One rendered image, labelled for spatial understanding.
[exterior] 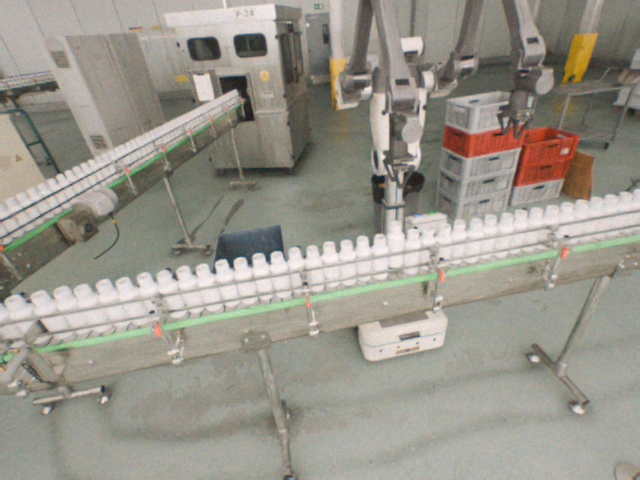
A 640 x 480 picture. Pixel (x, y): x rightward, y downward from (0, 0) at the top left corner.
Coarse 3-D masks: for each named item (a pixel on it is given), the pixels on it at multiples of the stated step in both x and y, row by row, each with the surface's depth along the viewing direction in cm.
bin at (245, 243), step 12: (252, 228) 164; (264, 228) 165; (276, 228) 166; (228, 240) 164; (240, 240) 166; (252, 240) 167; (264, 240) 168; (276, 240) 170; (216, 252) 149; (228, 252) 168; (240, 252) 169; (252, 252) 171; (264, 252) 172; (228, 264) 172; (252, 264) 174
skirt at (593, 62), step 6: (546, 54) 1195; (546, 60) 1194; (552, 60) 1170; (558, 60) 1147; (564, 60) 1125; (594, 60) 1027; (600, 60) 1009; (606, 60) 992; (612, 60) 976; (618, 60) 961; (624, 60) 946; (588, 66) 1049; (594, 66) 1029; (600, 66) 1012; (606, 66) 995; (612, 66) 977; (618, 66) 962; (624, 66) 947
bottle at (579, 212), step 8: (584, 200) 120; (576, 208) 120; (584, 208) 118; (576, 216) 120; (584, 216) 119; (576, 224) 121; (584, 224) 122; (568, 232) 124; (576, 232) 123; (576, 240) 125
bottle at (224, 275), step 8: (216, 264) 104; (224, 264) 106; (224, 272) 104; (232, 272) 106; (216, 280) 105; (224, 280) 104; (232, 280) 106; (224, 288) 106; (232, 288) 107; (224, 296) 108; (232, 296) 108; (232, 304) 110
